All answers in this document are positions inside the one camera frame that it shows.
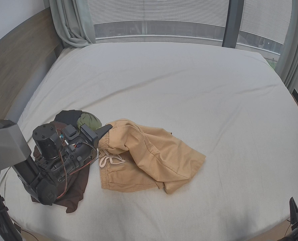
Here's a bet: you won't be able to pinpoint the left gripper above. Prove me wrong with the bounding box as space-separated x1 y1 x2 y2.
61 124 114 174

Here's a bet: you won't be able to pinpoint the tan shorts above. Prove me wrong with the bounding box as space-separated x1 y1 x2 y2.
98 119 206 195

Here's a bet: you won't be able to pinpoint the bed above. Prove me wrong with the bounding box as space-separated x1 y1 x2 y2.
0 7 298 241

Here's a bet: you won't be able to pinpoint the green garment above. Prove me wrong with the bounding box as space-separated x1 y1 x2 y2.
77 112 102 131

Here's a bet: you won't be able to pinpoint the black garment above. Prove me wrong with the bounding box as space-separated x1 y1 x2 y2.
55 110 83 130

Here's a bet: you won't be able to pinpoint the brown garment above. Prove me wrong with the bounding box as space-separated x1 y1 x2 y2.
30 121 99 214

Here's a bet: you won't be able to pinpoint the grey-green curtain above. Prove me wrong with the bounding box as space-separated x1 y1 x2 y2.
274 0 298 92
41 0 97 48

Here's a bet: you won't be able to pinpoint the window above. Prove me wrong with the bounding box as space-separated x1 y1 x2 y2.
85 0 293 60

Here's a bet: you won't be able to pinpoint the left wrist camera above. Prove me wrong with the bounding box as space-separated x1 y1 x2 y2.
63 124 80 141

